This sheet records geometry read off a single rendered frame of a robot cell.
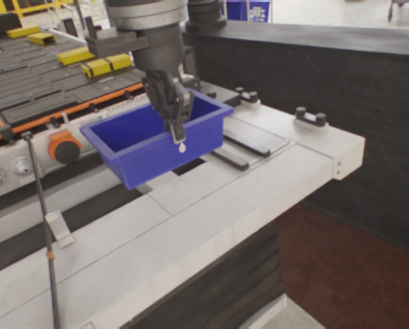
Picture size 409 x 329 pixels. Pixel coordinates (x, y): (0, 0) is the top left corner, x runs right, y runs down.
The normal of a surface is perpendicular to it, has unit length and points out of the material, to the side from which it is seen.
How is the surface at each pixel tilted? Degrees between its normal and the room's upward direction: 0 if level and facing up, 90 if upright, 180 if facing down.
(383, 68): 90
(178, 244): 0
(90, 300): 0
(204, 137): 95
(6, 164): 90
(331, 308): 0
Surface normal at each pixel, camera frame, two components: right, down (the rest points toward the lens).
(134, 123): 0.54, 0.32
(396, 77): -0.70, 0.47
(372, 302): -0.13, -0.83
